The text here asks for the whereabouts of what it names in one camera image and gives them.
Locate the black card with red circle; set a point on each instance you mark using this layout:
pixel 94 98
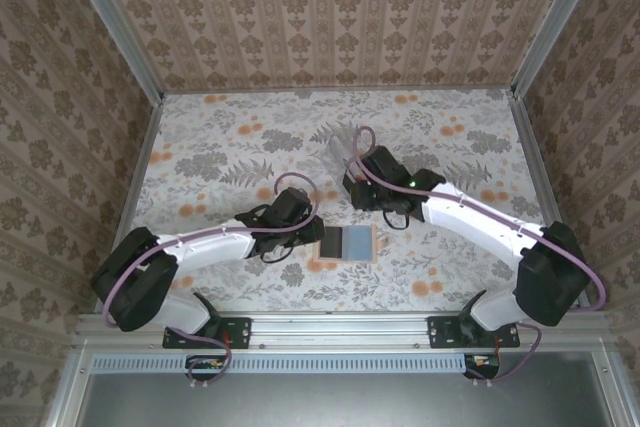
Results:
pixel 357 177

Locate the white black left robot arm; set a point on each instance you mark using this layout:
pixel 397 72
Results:
pixel 210 247

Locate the aluminium frame post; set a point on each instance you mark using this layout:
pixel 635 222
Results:
pixel 114 22
pixel 555 22

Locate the black credit card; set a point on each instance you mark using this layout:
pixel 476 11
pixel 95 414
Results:
pixel 331 243

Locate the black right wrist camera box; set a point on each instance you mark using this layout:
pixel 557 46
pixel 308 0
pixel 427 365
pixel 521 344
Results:
pixel 385 164

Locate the clear acrylic card stand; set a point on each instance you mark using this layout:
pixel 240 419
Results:
pixel 337 152

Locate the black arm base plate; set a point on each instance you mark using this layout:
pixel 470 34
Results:
pixel 442 332
pixel 237 332

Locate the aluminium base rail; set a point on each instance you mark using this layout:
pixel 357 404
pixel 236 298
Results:
pixel 340 329

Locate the grey metal panel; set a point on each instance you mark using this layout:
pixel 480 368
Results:
pixel 350 402

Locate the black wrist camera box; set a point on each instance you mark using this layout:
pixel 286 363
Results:
pixel 290 204
pixel 385 164

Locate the floral patterned table cover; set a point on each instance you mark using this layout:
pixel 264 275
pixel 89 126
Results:
pixel 225 137

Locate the aluminium side frame beam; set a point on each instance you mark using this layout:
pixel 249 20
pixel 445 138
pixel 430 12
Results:
pixel 538 167
pixel 137 177

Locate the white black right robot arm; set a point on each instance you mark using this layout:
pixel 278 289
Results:
pixel 475 227

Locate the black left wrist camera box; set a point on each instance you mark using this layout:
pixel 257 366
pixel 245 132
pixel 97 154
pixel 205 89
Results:
pixel 290 204

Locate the thin aluminium frame beam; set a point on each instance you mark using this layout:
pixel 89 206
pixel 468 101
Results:
pixel 350 91

